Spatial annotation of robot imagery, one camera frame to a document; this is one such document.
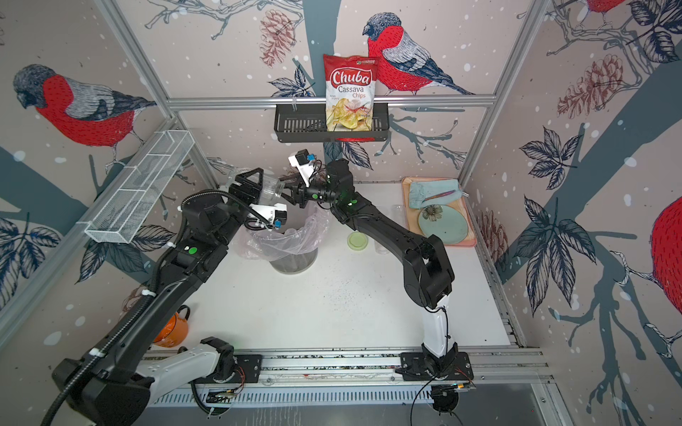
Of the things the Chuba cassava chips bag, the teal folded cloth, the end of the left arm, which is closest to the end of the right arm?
the end of the left arm

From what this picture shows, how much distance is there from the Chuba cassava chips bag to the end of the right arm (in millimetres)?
295

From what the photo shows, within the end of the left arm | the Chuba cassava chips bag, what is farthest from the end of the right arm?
the Chuba cassava chips bag

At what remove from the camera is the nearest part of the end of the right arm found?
0.68 metres

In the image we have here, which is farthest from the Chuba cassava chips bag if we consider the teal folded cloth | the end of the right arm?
the teal folded cloth

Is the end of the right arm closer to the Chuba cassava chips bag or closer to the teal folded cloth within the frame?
the Chuba cassava chips bag

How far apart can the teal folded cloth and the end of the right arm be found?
556 millimetres

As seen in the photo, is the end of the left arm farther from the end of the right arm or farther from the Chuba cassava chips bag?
the Chuba cassava chips bag

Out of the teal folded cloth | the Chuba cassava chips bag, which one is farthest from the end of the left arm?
the teal folded cloth

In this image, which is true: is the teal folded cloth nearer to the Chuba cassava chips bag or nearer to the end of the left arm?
the Chuba cassava chips bag

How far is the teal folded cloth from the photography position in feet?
3.82

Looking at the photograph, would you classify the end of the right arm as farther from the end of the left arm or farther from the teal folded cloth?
the teal folded cloth

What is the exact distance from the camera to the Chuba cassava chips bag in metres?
0.85

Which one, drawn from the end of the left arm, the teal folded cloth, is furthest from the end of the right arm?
the teal folded cloth

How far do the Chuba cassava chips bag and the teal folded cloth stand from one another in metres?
0.41
